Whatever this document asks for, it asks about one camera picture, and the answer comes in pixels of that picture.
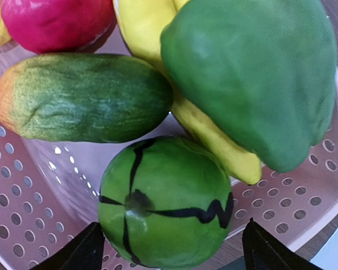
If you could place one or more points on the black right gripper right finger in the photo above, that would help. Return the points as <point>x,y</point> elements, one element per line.
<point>263,251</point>

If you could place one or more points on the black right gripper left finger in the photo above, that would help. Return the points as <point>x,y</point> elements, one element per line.
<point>84,252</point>

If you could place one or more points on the green striped toy watermelon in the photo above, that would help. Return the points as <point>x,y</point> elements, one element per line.
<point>165,203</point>

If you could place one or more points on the pink perforated plastic basket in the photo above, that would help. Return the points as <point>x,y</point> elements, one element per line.
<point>49,191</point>

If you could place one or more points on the green orange toy mango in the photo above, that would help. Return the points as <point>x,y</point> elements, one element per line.
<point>83,97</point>

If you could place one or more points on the green toy bell pepper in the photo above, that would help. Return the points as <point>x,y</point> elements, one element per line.
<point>263,71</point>

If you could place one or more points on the red toy apple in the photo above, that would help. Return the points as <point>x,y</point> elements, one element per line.
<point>51,26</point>

